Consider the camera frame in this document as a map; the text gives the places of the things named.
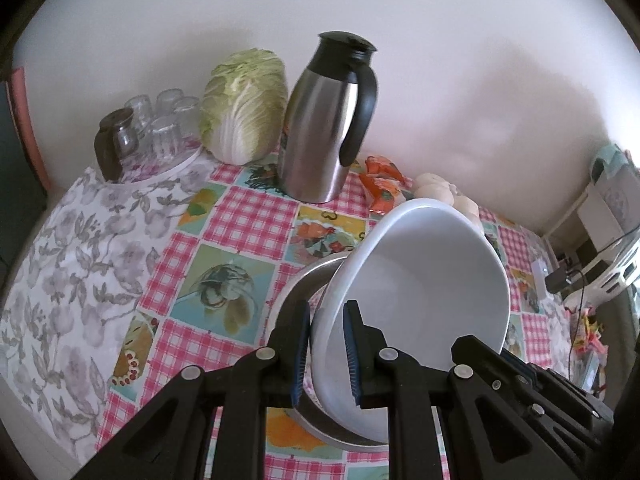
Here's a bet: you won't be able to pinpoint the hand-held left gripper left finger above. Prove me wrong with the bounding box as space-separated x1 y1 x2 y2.
70 300 312 480

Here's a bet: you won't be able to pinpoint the white plastic rack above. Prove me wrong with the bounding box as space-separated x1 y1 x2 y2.
562 232 640 314

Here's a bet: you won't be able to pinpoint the stainless steel basin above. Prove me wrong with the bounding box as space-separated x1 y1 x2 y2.
270 252 391 451

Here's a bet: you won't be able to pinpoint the black power adapter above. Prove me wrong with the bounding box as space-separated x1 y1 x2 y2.
545 267 574 294

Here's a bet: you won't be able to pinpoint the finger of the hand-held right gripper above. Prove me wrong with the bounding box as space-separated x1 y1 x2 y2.
451 334 539 402

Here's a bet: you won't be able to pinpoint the orange snack packet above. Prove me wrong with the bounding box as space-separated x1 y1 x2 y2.
363 154 407 184
367 175 404 216

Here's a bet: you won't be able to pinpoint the teal patterned cloth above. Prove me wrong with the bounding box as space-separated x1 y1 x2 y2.
590 142 632 181

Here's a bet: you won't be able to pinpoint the black cable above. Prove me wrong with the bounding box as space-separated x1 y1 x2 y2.
567 227 640 282

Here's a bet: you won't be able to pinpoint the round white tray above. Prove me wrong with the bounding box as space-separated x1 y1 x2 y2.
102 142 204 186

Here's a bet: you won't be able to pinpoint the dark brown cup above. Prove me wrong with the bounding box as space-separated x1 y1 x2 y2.
94 108 136 183

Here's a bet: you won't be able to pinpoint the grey floral tablecloth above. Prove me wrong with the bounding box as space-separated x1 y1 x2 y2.
0 152 219 467

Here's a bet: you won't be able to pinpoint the clear drinking glass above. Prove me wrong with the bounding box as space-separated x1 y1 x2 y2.
147 114 184 164
112 122 140 159
172 97 201 137
155 88 184 119
124 93 154 131

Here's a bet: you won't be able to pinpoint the stainless steel thermos jug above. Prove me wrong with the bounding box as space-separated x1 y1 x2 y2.
277 31 380 205

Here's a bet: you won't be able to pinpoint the white cabinet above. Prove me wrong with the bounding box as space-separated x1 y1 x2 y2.
547 157 640 257

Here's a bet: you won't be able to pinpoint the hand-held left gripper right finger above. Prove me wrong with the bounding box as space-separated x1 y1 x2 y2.
343 300 589 480

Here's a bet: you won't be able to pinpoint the beige round buns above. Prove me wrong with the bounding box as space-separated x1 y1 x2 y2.
414 172 487 241

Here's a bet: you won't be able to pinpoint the napa cabbage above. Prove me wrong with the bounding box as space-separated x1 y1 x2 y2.
199 49 290 165

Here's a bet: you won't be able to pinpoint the white power strip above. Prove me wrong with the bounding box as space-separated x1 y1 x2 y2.
531 257 550 314

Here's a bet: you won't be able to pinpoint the pile of colourful packets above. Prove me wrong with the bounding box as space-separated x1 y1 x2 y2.
570 307 609 397

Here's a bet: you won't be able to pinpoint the pink checked picture tablecloth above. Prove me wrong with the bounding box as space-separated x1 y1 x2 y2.
95 150 577 480

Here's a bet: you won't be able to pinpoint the large white printed bowl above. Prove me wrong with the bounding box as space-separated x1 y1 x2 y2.
311 198 511 444

